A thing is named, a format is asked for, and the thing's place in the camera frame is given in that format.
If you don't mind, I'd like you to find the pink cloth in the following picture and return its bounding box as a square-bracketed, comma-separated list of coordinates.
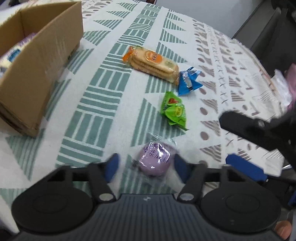
[285, 62, 296, 112]

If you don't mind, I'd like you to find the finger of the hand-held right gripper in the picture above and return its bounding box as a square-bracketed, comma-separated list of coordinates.
[225, 153, 282, 184]
[218, 111, 287, 151]

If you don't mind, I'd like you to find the patterned bed blanket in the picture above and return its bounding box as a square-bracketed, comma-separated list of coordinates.
[0, 0, 287, 232]

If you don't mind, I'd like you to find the purple snack packet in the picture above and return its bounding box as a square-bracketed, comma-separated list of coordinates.
[0, 32, 37, 78]

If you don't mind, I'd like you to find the orange cracker packet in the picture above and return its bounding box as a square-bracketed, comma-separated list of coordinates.
[122, 46, 179, 86]

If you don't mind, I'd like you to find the cardboard box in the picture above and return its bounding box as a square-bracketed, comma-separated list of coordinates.
[0, 1, 84, 138]

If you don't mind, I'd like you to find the blue candy packet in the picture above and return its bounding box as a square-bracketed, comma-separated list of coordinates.
[178, 66, 203, 96]

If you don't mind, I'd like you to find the purple bun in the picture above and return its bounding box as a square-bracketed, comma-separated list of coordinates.
[133, 133, 178, 178]

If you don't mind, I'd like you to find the green snack packet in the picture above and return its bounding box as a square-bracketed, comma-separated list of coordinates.
[160, 91, 189, 131]

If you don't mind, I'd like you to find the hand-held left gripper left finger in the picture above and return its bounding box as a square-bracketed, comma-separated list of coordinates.
[45, 153, 122, 204]

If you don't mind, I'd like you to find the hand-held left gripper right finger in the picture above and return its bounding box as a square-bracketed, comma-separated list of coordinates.
[173, 153, 252, 205]

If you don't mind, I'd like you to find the white plastic bag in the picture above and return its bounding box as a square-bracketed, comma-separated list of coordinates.
[272, 70, 294, 107]

